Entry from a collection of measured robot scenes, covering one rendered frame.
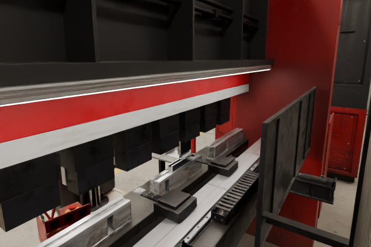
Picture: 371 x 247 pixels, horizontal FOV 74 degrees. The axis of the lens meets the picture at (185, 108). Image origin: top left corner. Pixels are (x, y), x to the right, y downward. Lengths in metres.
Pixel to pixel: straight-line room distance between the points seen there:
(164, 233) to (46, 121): 0.49
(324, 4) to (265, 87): 0.66
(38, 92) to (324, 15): 1.73
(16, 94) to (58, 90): 0.07
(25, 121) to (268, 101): 1.64
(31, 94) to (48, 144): 0.29
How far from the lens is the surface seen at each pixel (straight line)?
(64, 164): 0.89
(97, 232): 1.02
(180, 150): 1.30
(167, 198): 0.94
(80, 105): 0.81
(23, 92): 0.51
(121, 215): 1.07
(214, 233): 0.85
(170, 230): 0.88
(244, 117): 2.07
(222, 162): 1.23
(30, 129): 0.75
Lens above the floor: 1.53
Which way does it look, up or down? 11 degrees down
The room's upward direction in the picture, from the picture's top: straight up
